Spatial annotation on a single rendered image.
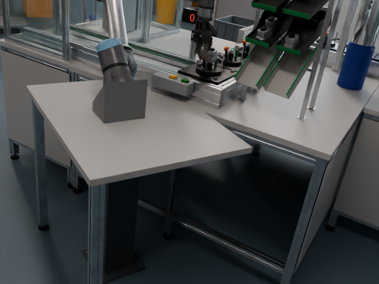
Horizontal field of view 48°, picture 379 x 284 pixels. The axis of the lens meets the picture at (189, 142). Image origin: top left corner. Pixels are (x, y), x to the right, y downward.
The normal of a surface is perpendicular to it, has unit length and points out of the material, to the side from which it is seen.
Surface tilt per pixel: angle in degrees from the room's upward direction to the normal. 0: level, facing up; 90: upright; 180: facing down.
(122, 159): 0
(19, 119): 90
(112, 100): 90
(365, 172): 90
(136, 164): 0
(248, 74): 45
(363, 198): 90
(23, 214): 0
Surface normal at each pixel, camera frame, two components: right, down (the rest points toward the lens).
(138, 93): 0.52, 0.44
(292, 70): -0.38, -0.43
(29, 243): 0.11, -0.88
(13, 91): -0.51, 0.34
